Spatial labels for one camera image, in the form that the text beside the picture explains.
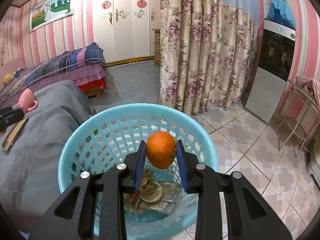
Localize orange tangerine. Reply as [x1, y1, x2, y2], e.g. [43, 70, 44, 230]
[146, 131, 176, 170]

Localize white round soap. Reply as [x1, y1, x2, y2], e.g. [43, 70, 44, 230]
[139, 181, 163, 203]

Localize patterned snack bag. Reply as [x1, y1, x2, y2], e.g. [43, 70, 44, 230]
[124, 181, 182, 215]

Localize pink pig mug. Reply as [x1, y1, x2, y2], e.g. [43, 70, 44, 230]
[18, 88, 38, 114]

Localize tan phone case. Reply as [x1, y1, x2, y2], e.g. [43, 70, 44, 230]
[2, 117, 29, 154]

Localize yellow duck plush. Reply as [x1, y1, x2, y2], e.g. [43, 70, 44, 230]
[3, 73, 14, 86]

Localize turquoise plastic laundry basket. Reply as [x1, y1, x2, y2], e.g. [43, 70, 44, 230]
[57, 103, 219, 239]

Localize pink bed with plaid quilt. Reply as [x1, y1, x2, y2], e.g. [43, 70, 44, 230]
[1, 42, 106, 106]

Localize wooden desk with drawers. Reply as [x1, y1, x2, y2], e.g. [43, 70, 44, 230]
[153, 29, 161, 67]

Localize framed wedding photo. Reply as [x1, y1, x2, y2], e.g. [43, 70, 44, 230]
[29, 0, 74, 33]

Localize floral beige curtain right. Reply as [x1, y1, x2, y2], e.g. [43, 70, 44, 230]
[159, 0, 259, 115]

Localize white black water dispenser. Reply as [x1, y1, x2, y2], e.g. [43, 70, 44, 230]
[245, 18, 296, 124]

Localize pink clothes on rack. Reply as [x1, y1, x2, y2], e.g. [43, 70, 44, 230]
[296, 75, 320, 105]

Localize white wardrobe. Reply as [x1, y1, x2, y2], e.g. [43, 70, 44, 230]
[93, 0, 160, 63]

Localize blue cloth on dispenser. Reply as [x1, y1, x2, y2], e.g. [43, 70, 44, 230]
[267, 0, 296, 29]

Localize metal wire rack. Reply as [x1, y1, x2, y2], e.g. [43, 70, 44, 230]
[274, 79, 319, 156]

